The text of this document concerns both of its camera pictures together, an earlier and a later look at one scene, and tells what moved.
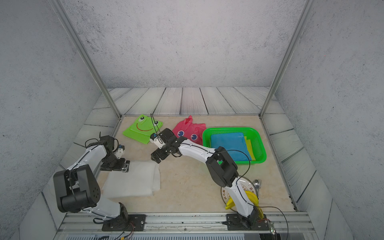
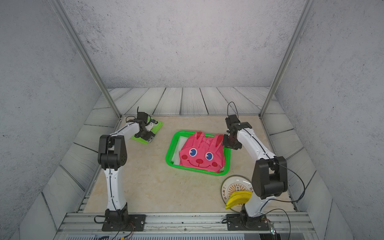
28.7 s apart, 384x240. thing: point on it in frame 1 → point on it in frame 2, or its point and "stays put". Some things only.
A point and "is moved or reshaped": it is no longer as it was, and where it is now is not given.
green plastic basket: (243, 144) → (169, 154)
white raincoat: (143, 178) is moved or reshaped
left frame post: (80, 45) stays put
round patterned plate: (247, 184) stays put
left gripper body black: (112, 162) → (147, 135)
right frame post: (308, 6) stays put
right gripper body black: (162, 152) → (230, 143)
